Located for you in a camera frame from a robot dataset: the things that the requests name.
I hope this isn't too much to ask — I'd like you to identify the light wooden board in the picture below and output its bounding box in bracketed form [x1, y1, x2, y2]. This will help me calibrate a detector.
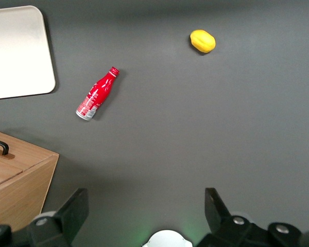
[0, 128, 60, 233]

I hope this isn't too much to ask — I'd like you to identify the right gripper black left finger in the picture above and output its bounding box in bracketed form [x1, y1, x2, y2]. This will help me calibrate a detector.
[0, 188, 90, 247]

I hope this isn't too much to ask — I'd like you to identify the red coke bottle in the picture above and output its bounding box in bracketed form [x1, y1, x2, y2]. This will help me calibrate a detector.
[75, 66, 120, 121]

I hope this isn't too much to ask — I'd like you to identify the yellow lemon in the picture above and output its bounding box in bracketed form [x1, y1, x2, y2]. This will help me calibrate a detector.
[190, 29, 217, 54]

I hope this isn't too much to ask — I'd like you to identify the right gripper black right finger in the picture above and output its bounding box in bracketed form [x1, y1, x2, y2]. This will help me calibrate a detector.
[204, 187, 309, 247]

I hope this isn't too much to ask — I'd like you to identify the white rectangular tray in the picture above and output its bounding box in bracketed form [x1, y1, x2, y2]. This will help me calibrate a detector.
[0, 5, 56, 101]

